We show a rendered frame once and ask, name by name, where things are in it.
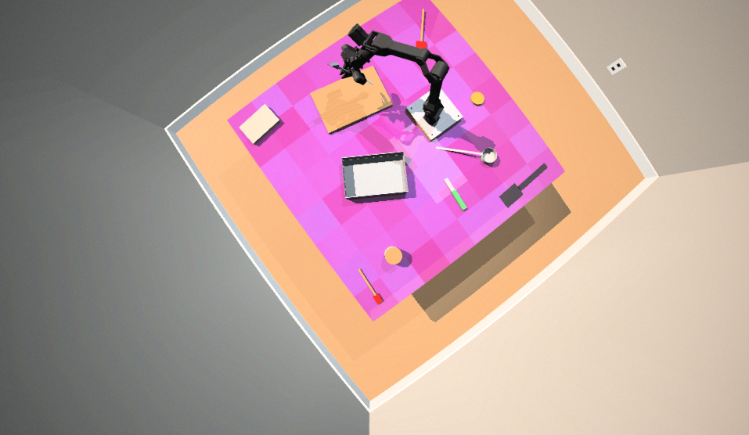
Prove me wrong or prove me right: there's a grey cylindrical container with orange lid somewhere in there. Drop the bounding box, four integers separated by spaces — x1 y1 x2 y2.
384 246 402 264

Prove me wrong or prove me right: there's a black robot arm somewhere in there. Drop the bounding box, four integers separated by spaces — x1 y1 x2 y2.
340 23 450 126

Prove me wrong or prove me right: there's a yellow round disc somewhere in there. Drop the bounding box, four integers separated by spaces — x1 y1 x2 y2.
470 92 484 106

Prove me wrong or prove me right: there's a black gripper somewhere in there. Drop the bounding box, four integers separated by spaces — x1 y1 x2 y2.
340 44 370 85

